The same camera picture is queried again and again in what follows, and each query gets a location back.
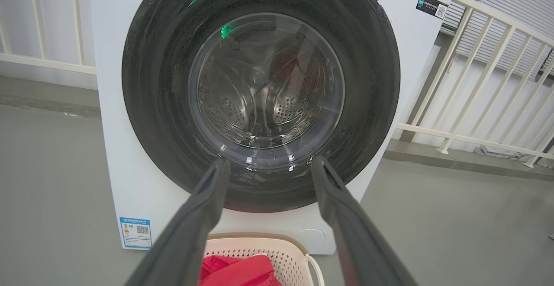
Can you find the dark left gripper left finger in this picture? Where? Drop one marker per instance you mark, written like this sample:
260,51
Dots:
186,234

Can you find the grey slatted window shutter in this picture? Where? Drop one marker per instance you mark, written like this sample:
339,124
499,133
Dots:
510,0

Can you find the black QR code sticker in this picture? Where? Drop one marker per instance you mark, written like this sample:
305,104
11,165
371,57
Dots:
432,6

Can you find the cream perforated laundry basket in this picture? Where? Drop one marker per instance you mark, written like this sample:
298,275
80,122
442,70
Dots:
281,251

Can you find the white metal railing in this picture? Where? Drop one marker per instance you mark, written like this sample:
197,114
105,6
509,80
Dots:
43,63
476,141

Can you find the small grey floor bracket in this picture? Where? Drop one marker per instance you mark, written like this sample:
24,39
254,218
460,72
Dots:
489,151

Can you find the round black glass machine door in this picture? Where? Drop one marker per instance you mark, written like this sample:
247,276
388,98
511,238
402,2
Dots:
156,82

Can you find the round white filter cover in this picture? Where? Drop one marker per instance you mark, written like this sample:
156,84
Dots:
309,237

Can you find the blue energy label sticker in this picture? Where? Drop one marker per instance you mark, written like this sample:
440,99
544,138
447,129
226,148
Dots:
136,233

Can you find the red garment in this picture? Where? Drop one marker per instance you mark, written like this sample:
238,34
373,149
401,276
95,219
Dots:
233,273

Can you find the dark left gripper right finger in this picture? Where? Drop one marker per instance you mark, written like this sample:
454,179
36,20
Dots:
350,242

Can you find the white front-load washing machine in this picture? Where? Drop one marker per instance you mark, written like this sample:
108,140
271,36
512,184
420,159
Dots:
125,169

